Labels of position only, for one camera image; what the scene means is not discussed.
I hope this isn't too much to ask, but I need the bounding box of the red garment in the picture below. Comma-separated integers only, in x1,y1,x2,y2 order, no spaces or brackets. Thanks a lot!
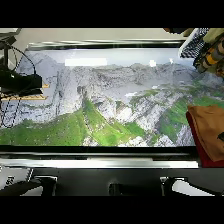
185,111,224,169

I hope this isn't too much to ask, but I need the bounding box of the silver frame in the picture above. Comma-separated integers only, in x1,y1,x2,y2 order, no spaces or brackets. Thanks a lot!
0,39,201,197

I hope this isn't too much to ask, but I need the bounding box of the olive and yellow striped garment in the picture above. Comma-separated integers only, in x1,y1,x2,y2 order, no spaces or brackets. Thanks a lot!
192,28,224,80

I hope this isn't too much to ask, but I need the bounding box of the black cable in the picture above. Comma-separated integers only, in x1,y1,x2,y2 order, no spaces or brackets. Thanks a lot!
0,42,38,130

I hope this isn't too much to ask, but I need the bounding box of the black and white checked garment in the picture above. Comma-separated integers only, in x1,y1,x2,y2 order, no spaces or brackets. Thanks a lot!
178,28,212,60

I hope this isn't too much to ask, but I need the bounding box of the brown clothes hanger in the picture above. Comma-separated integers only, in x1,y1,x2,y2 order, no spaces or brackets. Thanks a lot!
0,83,50,102

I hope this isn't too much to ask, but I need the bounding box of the brown garment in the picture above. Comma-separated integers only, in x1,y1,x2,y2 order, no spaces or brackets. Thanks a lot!
187,104,224,163

